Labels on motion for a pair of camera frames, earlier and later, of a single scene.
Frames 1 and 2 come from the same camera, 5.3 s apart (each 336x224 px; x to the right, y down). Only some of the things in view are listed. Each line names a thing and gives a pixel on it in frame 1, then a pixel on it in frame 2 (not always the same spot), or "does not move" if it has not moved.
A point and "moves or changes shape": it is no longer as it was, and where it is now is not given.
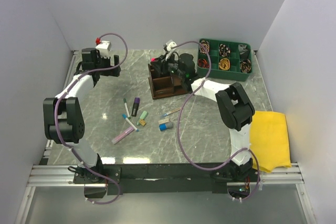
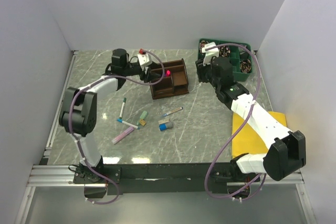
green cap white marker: [126, 108] moves or changes shape
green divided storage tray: [230, 61] does not move
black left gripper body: [104, 63] to [131, 69]
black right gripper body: [168, 64] to [205, 73]
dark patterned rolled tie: [223, 51] does not move
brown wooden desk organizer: [165, 86] does not move
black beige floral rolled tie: [245, 65] does not move
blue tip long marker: [171, 112] does not move
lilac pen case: [123, 135] does not move
